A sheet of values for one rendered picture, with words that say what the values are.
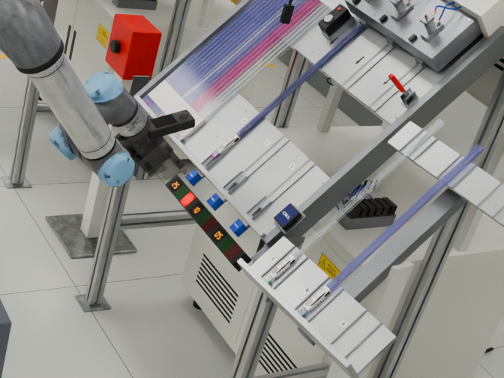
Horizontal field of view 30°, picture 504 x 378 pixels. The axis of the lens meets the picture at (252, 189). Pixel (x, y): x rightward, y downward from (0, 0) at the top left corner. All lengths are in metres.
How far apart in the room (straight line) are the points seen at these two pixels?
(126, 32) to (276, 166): 0.88
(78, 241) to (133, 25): 0.77
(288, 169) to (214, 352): 0.90
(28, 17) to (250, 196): 0.73
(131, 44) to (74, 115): 1.06
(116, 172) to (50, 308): 1.05
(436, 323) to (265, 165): 0.75
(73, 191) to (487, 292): 1.56
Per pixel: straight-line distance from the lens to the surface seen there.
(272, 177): 2.16
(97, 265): 2.84
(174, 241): 3.34
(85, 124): 1.83
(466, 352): 2.86
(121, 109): 2.03
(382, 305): 1.98
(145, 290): 3.05
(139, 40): 2.86
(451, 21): 2.17
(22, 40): 1.68
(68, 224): 3.27
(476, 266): 2.61
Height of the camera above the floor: 1.74
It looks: 27 degrees down
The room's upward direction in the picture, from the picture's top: 17 degrees clockwise
